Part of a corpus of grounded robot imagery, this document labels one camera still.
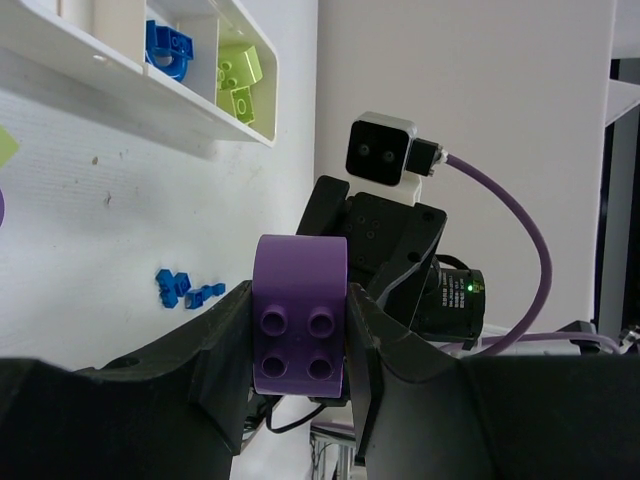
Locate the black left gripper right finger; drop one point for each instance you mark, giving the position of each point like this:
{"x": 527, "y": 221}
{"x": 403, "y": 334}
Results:
{"x": 420, "y": 413}

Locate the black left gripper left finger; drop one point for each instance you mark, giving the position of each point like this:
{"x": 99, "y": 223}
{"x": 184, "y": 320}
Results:
{"x": 173, "y": 409}

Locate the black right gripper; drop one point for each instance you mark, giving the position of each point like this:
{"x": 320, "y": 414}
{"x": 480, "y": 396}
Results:
{"x": 391, "y": 246}

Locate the purple rounded lego brick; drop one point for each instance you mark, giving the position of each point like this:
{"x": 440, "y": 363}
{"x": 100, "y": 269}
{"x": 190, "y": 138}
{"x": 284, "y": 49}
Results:
{"x": 299, "y": 290}

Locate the green square lego brick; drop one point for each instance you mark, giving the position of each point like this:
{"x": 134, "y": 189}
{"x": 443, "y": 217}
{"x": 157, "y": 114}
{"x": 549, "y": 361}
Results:
{"x": 242, "y": 104}

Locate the blue lego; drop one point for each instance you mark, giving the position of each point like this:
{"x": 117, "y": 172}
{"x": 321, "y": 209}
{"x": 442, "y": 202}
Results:
{"x": 168, "y": 50}

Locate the purple butterfly lego brick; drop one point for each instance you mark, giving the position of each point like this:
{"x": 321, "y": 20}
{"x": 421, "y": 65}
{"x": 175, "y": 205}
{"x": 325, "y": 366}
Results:
{"x": 2, "y": 207}

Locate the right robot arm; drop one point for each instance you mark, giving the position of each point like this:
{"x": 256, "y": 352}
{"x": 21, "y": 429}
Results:
{"x": 453, "y": 304}

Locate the blue lego brick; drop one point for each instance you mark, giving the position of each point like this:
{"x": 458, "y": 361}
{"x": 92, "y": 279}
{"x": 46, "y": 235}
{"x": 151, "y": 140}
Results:
{"x": 172, "y": 287}
{"x": 195, "y": 299}

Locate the white divided sorting tray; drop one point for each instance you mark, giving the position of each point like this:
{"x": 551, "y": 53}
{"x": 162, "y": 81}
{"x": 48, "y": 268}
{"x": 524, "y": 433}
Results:
{"x": 102, "y": 45}

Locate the green lego between purple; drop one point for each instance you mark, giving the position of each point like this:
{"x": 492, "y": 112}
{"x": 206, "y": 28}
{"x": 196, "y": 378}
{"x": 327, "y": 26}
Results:
{"x": 8, "y": 146}

